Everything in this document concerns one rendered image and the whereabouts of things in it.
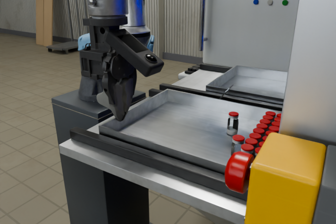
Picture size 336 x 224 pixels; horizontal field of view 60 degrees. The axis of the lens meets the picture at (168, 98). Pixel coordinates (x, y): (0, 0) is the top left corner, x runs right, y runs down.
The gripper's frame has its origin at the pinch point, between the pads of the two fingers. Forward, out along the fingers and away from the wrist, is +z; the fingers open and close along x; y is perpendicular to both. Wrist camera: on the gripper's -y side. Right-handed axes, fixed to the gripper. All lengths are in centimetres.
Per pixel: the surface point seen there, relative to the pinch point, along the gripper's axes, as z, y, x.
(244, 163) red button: -9.4, -30.7, 19.1
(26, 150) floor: 91, 156, -68
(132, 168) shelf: 3.7, -9.7, 10.0
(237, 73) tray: 3, -7, -54
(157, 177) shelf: 3.8, -14.8, 10.0
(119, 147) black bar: 1.9, -5.6, 8.2
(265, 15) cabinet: -14, -7, -89
